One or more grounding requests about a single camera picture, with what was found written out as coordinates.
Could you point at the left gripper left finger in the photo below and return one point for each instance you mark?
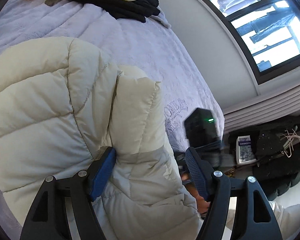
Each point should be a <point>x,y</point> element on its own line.
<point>99,173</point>

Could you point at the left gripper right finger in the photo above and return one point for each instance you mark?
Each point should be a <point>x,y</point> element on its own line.
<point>201,173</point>

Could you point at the cream white puffer jacket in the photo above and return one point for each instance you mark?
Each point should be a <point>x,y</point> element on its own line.
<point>62,102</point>

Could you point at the white sleeve right forearm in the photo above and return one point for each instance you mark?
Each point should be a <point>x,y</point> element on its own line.
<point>288,219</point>

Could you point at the person's right hand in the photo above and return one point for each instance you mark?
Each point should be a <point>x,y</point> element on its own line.
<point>202,204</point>

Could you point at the book with blue cover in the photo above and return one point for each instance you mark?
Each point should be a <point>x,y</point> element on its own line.
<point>244,154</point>

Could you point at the lavender plush bed blanket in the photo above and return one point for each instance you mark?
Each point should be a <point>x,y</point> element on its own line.
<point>151,47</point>

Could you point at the black framed window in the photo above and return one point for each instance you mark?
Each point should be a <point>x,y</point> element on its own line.
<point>267,32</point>

